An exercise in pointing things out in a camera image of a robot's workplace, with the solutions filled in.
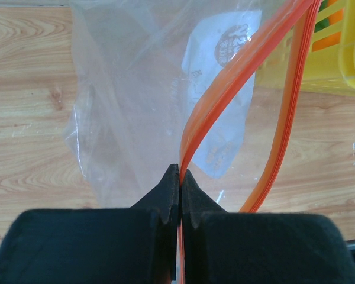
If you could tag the clear zip top bag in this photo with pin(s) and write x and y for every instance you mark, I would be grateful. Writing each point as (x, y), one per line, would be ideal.
(171, 82)

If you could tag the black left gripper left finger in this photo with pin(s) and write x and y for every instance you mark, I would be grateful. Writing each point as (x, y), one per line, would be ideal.
(118, 245)

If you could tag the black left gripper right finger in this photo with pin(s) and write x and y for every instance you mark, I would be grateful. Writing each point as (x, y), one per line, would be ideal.
(226, 247)

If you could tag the orange toy tangerine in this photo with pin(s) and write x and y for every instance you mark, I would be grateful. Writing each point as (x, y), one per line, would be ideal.
(332, 38)

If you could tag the yellow plastic shopping basket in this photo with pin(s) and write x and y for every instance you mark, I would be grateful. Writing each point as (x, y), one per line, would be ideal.
(332, 69)

